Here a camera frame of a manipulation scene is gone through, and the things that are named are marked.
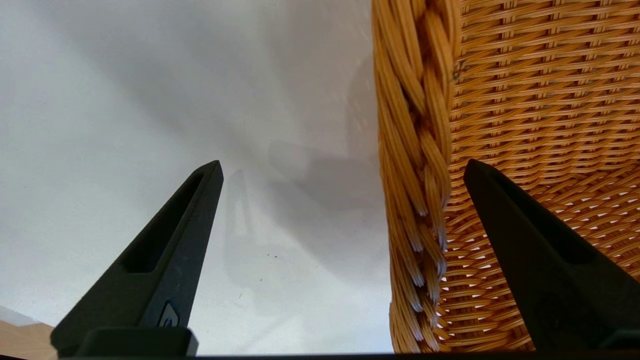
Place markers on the orange wicker basket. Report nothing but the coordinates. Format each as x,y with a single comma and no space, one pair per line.
525,75

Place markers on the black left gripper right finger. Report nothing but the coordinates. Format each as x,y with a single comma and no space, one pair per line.
565,300

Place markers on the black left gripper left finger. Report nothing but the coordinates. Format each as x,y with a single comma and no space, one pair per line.
160,285

